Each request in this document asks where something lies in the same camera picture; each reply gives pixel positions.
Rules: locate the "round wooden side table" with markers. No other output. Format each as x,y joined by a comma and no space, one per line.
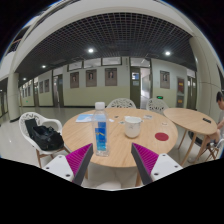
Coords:
186,118

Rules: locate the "framed wall pictures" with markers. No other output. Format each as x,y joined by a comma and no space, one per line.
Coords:
91,77

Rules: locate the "black phone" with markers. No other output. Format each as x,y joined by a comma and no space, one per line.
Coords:
207,120

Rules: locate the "dark green open door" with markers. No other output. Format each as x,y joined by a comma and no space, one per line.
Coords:
135,90

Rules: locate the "light blue booklet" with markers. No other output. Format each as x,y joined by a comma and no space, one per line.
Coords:
84,118

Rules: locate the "white ceramic mug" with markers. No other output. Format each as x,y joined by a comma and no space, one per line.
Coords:
132,128

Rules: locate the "white plastic chair wooden legs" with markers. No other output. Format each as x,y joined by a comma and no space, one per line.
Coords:
41,117

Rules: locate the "clear water bottle blue label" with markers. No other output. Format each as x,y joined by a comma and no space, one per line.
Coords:
100,133

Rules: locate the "black bag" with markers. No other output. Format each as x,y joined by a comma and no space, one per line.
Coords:
46,138

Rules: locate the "green exit sign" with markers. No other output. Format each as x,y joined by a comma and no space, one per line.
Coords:
160,97

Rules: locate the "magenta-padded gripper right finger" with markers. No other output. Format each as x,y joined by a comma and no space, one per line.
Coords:
163,166

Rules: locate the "white perforated back chair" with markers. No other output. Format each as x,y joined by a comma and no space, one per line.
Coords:
121,102
156,105

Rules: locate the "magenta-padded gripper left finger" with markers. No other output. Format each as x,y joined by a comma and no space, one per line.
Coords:
60,166

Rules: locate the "person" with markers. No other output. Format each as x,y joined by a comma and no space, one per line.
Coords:
220,100

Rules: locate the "round ceiling lights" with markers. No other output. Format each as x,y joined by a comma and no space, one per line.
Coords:
90,50

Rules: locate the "flat round red coaster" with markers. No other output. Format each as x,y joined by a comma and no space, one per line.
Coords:
161,136

